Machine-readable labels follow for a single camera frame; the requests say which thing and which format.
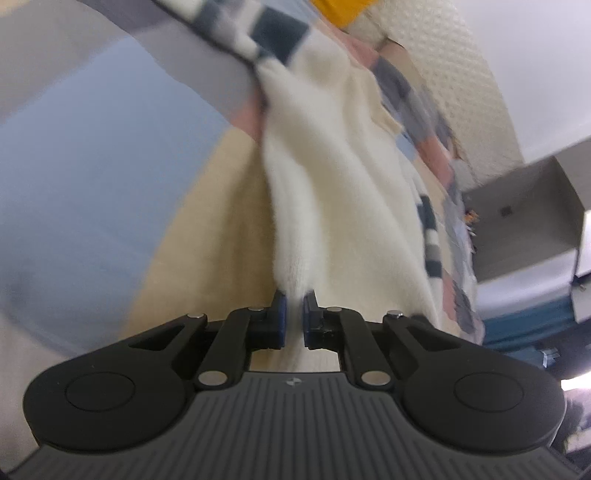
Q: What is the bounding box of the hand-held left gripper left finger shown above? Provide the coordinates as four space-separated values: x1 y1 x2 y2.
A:
124 290 288 391

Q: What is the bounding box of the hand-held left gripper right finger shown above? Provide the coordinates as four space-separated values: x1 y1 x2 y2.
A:
302 290 465 391

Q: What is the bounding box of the cream sweater with navy stripes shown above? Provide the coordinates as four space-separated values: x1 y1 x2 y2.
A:
152 0 445 325

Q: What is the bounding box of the row of cosmetic bottles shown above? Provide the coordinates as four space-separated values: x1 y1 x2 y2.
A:
464 208 479 253

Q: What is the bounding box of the checkered patchwork quilt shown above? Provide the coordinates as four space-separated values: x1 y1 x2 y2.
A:
0 0 485 374

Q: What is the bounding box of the cream quilted headboard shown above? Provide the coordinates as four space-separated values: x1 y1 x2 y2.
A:
346 0 525 195

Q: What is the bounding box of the yellow crown pillow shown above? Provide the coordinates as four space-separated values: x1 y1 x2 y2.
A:
311 0 377 29

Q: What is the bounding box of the grey wall niche shelf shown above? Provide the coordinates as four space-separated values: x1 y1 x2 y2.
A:
462 138 591 285

